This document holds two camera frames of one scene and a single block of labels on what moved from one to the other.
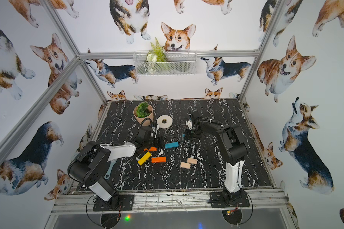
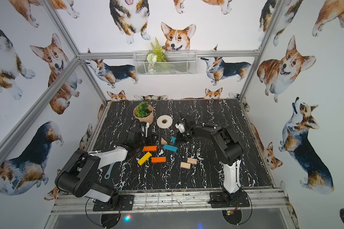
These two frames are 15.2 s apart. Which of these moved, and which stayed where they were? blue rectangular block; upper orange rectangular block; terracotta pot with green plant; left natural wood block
Moved: blue rectangular block
Stayed: upper orange rectangular block; terracotta pot with green plant; left natural wood block
